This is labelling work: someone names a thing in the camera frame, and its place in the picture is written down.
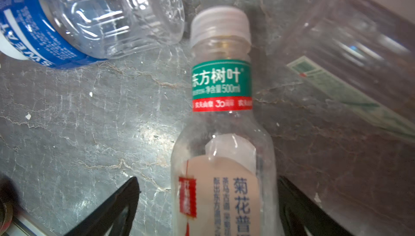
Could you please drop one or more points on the Pocari Sweat blue bottle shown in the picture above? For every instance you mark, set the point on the Pocari Sweat blue bottle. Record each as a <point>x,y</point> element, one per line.
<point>65,34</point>

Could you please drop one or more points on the chrysanthemum tea bottle green neck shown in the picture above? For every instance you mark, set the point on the chrysanthemum tea bottle green neck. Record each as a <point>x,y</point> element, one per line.
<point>223,167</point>

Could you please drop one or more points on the clear square green-cap bottle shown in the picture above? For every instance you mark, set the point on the clear square green-cap bottle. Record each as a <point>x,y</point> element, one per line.
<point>360,53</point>

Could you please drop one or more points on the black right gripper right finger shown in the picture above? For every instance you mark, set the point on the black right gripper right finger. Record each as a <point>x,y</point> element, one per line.
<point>301,217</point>

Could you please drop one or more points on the aluminium front rail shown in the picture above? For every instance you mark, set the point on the aluminium front rail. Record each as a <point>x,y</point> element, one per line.
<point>23,224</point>

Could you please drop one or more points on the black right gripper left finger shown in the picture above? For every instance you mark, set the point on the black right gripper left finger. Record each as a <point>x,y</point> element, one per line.
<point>115,216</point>

